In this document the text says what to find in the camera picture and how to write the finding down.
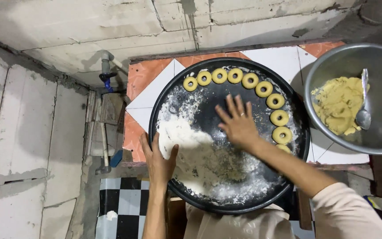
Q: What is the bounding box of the person's left hand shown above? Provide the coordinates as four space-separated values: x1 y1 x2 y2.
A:
139 132 180 187

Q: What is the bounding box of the person's right hand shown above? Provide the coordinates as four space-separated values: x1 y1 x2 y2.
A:
215 94 261 152

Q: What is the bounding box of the black round metal tray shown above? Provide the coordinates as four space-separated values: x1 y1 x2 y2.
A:
148 57 311 214

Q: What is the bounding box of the white flour heap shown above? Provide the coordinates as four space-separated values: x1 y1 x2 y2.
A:
156 93 278 204

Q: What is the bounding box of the blue plastic piece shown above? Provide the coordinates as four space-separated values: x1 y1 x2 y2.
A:
109 149 124 168

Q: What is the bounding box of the row of raw dough rings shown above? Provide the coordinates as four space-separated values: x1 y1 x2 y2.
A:
183 68 293 154

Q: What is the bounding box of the black white checkered mat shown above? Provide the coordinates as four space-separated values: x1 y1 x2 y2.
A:
95 177 316 239

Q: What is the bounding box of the weathered wooden rack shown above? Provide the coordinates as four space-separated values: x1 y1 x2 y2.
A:
84 90 127 157

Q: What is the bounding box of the yellow dough lump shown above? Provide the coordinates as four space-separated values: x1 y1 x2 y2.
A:
311 77 371 136

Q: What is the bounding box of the blue water tap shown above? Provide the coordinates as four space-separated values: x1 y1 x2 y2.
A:
99 72 118 93

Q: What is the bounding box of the grey water pipe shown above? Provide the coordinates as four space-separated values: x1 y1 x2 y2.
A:
100 50 125 75

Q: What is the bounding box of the steel spoon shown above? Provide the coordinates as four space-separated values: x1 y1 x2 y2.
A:
355 69 372 130

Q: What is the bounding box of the beige shirt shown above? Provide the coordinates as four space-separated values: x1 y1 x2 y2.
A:
184 182 382 239

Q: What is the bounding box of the white handled grey hammer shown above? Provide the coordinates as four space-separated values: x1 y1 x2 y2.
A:
95 122 112 175

